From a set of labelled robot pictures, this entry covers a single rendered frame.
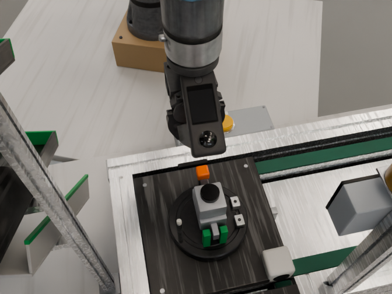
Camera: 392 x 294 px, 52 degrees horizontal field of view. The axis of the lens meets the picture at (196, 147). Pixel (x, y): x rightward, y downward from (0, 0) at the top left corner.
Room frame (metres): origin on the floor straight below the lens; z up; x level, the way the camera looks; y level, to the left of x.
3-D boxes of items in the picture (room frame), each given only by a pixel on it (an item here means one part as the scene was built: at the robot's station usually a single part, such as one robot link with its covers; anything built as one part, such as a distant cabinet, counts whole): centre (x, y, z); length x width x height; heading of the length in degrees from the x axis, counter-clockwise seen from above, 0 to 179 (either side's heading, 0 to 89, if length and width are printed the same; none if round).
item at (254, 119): (0.51, -0.06, 0.93); 0.21 x 0.07 x 0.06; 102
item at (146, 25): (0.87, 0.11, 0.99); 0.15 x 0.15 x 0.10
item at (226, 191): (0.29, -0.02, 0.98); 0.14 x 0.14 x 0.02
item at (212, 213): (0.27, -0.02, 1.06); 0.08 x 0.04 x 0.07; 12
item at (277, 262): (0.21, -0.14, 0.97); 0.05 x 0.05 x 0.04; 12
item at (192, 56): (0.40, 0.01, 1.29); 0.08 x 0.08 x 0.05
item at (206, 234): (0.24, -0.02, 1.01); 0.01 x 0.01 x 0.05; 12
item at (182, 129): (0.40, 0.02, 1.11); 0.06 x 0.03 x 0.09; 12
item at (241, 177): (0.29, -0.02, 0.96); 0.24 x 0.24 x 0.02; 12
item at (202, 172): (0.33, -0.01, 1.04); 0.04 x 0.02 x 0.08; 12
